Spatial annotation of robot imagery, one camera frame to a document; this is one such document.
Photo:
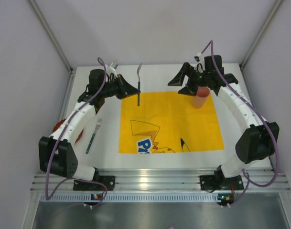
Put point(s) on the yellow cartoon placemat cloth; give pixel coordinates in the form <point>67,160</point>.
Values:
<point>167,122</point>

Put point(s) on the perforated metal cable tray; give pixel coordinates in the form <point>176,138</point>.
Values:
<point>143,197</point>

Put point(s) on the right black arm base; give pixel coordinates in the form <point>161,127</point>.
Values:
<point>211,183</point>

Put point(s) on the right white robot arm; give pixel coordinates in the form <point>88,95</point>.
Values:
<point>259,137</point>

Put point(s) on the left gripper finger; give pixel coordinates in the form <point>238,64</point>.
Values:
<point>124,94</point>
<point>125,86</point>

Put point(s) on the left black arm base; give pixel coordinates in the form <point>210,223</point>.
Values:
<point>107,181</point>

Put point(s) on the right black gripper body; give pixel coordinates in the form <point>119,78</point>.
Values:
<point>191,79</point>

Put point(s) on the green handled fork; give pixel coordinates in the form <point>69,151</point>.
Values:
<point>97,127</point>

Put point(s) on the aluminium mounting rail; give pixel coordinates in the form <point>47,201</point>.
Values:
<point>150,180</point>

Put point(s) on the pink plastic cup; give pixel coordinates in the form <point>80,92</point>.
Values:
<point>201,97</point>

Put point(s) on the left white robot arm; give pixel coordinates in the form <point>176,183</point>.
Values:
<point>56,152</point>

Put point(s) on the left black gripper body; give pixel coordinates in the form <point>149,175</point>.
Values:
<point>120,86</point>

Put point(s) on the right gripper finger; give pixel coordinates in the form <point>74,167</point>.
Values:
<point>189,90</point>
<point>179,78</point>

